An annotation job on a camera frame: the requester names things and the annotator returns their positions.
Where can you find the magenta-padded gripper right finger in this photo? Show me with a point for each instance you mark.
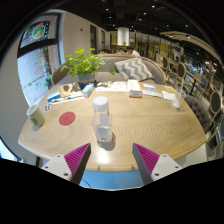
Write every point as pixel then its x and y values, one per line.
pixel 163 165

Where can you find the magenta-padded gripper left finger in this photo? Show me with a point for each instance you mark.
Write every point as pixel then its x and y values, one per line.
pixel 60 165

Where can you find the clear white-capped water bottle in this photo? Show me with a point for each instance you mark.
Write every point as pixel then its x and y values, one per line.
pixel 102 123

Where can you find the flat round red coaster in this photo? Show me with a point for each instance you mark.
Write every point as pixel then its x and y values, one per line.
pixel 67 118

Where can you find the white and green mug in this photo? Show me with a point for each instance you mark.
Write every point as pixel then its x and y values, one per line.
pixel 36 116

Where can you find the pill blister pack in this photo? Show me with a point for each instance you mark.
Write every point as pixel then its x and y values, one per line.
pixel 48 107

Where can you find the group of round-backed chairs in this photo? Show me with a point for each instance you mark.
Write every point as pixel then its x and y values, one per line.
pixel 200 110

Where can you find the white tube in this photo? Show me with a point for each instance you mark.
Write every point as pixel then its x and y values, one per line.
pixel 68 98

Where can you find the flat blue box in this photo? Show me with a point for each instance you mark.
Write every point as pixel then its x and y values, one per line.
pixel 53 96

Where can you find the white paper sheet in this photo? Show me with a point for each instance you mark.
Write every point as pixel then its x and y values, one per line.
pixel 168 95

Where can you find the brown paper card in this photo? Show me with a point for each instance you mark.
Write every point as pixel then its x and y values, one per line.
pixel 70 89

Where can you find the small light-blue carton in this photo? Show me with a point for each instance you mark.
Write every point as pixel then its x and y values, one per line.
pixel 88 90

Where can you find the long white orange-trimmed box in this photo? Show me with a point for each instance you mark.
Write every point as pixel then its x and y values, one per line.
pixel 134 88

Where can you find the grey chevron cushion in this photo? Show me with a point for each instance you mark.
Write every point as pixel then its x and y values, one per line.
pixel 135 69

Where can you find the curved beige sofa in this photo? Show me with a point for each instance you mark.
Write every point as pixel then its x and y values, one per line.
pixel 106 76

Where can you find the green potted plant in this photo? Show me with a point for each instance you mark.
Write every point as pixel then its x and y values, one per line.
pixel 85 65

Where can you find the christmas tree window sticker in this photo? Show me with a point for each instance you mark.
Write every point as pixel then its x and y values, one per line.
pixel 40 63

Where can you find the person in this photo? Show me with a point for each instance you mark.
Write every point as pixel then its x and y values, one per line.
pixel 134 52

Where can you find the round colourful window sticker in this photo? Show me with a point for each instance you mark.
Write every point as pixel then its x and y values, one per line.
pixel 38 31

